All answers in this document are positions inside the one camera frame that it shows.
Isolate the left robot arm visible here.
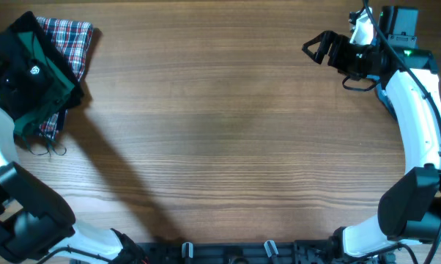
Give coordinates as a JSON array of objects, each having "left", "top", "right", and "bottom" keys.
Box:
[{"left": 0, "top": 108, "right": 147, "bottom": 263}]

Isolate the blue denim cloth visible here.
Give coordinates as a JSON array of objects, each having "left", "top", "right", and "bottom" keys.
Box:
[{"left": 375, "top": 84, "right": 397, "bottom": 120}]

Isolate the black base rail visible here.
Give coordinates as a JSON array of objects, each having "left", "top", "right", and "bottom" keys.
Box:
[{"left": 138, "top": 240, "right": 396, "bottom": 264}]

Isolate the black shirt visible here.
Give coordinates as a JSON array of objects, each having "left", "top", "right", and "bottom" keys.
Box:
[{"left": 0, "top": 32, "right": 54, "bottom": 120}]

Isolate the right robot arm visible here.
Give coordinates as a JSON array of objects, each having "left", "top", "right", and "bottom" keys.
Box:
[{"left": 303, "top": 4, "right": 441, "bottom": 263}]

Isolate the black folded garment under green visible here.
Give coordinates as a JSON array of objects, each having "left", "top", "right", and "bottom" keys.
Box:
[{"left": 0, "top": 10, "right": 85, "bottom": 142}]

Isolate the green folded cloth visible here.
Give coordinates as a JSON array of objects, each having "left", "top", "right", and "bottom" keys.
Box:
[{"left": 12, "top": 32, "right": 75, "bottom": 136}]

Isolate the plaid red blue shirt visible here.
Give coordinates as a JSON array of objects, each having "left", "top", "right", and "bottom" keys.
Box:
[{"left": 37, "top": 17, "right": 94, "bottom": 139}]

